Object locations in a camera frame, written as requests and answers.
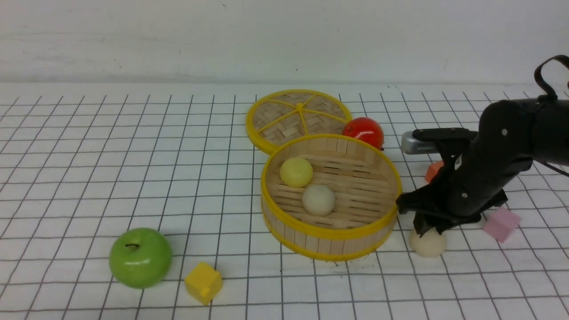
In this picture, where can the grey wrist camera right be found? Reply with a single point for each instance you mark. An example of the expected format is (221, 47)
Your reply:
(439, 140)

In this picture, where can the bamboo steamer tray yellow rim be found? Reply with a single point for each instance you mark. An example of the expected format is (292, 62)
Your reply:
(366, 185)

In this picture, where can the red tomato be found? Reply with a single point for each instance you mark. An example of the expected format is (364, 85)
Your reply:
(367, 130)

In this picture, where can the white grid tablecloth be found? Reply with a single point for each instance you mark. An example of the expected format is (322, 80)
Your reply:
(82, 164)

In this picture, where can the pale yellow bun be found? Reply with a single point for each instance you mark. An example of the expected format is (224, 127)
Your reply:
(296, 172)

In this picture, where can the pink foam cube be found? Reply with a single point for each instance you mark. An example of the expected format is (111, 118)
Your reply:
(501, 224)

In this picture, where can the green apple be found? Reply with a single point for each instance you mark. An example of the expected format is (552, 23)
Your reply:
(140, 258)

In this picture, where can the white bun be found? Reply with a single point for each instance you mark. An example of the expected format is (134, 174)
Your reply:
(429, 245)
(318, 200)

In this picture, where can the orange foam cube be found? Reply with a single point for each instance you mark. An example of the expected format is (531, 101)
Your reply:
(433, 170)

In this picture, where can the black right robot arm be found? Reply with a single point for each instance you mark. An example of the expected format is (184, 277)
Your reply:
(550, 133)

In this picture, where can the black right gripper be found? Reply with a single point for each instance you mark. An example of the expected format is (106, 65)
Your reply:
(473, 181)

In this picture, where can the bamboo steamer lid yellow rim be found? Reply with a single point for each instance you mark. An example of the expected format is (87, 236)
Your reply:
(280, 117)

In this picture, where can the yellow foam cube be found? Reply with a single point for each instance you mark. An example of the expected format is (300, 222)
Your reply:
(203, 283)

